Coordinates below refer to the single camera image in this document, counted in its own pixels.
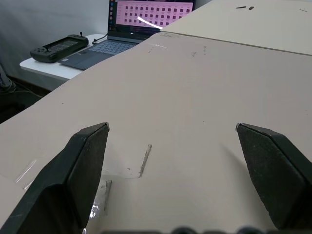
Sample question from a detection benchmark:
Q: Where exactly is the black handheld remote controller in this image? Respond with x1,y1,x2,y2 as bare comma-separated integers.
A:
30,32,89,63

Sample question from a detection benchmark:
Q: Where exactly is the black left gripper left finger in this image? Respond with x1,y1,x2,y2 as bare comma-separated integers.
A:
5,122,110,234

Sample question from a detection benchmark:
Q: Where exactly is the grey open laptop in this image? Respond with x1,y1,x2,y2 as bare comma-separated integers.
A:
58,0,197,71

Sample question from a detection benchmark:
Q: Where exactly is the black laptop cable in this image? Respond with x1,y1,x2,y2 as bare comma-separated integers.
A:
92,33,108,46

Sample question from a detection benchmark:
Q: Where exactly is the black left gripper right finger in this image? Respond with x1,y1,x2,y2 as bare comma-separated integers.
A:
235,122,312,230

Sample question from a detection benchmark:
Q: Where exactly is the white side table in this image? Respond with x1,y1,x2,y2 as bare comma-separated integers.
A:
19,34,108,82

